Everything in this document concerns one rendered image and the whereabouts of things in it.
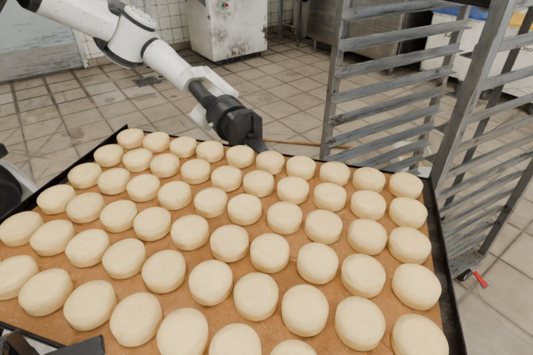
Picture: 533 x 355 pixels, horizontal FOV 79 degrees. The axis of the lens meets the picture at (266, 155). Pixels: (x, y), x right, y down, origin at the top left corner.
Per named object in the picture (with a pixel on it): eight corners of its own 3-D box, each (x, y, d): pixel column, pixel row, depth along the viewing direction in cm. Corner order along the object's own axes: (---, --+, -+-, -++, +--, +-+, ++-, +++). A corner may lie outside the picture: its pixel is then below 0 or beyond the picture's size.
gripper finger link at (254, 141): (257, 158, 60) (243, 142, 64) (272, 153, 61) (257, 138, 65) (257, 150, 59) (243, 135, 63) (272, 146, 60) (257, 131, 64)
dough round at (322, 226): (309, 247, 43) (311, 237, 42) (301, 219, 47) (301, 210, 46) (346, 242, 43) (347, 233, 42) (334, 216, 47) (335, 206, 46)
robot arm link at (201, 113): (224, 146, 77) (208, 125, 85) (252, 111, 76) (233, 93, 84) (187, 123, 69) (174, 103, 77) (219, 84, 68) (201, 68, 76)
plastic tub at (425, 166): (388, 158, 232) (393, 140, 222) (419, 161, 229) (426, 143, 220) (396, 185, 207) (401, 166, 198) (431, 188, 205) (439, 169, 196)
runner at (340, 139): (330, 147, 121) (331, 141, 119) (325, 144, 123) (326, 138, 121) (442, 111, 146) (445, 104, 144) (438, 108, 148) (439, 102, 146)
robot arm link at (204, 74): (220, 122, 83) (181, 89, 83) (242, 95, 82) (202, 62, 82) (212, 120, 76) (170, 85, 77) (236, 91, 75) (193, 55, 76)
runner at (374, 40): (343, 51, 100) (344, 42, 99) (337, 49, 102) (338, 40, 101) (472, 28, 125) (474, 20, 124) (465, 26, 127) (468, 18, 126)
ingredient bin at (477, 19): (412, 78, 359) (431, 4, 315) (439, 66, 392) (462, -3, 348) (461, 94, 324) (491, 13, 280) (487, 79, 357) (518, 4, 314)
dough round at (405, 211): (427, 233, 45) (431, 223, 44) (389, 227, 46) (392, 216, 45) (421, 208, 49) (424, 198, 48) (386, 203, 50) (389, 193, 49)
